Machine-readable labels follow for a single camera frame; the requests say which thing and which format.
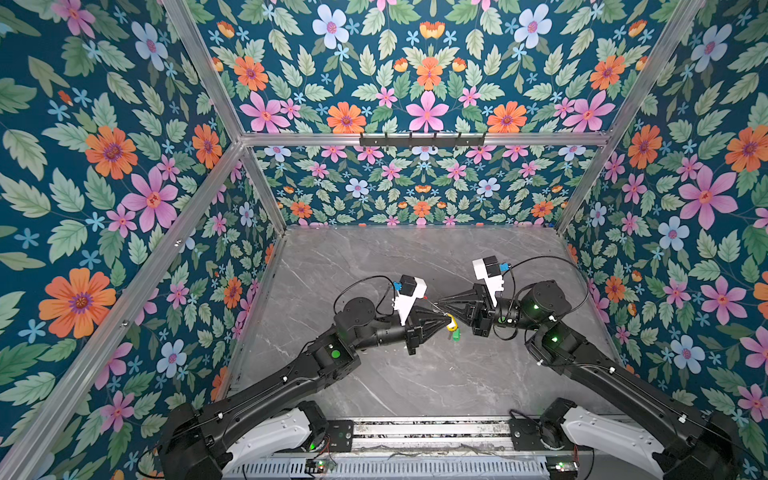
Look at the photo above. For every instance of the black wall hook rail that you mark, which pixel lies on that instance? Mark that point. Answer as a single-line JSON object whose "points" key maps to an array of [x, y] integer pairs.
{"points": [[409, 140]]}

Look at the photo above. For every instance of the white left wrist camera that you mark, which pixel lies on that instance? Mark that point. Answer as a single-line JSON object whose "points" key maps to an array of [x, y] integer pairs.
{"points": [[407, 290]]}

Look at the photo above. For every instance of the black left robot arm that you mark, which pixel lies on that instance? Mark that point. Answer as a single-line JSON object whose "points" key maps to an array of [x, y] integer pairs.
{"points": [[277, 413]]}

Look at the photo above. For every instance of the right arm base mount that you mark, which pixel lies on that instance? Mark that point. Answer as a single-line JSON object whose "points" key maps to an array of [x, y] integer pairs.
{"points": [[544, 432]]}

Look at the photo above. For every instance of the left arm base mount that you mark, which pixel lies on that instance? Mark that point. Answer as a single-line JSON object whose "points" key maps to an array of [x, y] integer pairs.
{"points": [[334, 436]]}

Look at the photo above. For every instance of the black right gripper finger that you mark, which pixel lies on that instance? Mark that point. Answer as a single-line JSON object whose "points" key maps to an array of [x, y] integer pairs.
{"points": [[460, 299], [465, 314]]}

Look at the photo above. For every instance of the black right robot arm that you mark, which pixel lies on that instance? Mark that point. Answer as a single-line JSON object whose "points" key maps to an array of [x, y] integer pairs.
{"points": [[663, 437]]}

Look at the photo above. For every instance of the silver metal keyring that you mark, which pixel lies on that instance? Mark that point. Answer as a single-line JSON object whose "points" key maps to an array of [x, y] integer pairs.
{"points": [[437, 309]]}

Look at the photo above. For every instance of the white perforated cable duct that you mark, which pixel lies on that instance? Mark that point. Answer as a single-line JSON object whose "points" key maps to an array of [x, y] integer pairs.
{"points": [[396, 467]]}

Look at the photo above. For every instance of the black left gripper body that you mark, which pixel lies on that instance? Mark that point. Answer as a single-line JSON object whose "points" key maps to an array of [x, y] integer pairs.
{"points": [[413, 331]]}

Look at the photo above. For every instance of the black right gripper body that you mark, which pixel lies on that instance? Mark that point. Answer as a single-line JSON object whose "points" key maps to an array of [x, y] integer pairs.
{"points": [[484, 326]]}

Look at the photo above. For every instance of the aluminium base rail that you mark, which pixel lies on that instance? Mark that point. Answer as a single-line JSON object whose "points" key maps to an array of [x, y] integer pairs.
{"points": [[429, 437]]}

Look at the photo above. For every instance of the yellow key tag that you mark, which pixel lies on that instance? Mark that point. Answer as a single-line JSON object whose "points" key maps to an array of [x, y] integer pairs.
{"points": [[453, 324]]}

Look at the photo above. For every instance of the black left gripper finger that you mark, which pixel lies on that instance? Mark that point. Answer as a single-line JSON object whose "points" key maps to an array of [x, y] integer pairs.
{"points": [[427, 308], [432, 327]]}

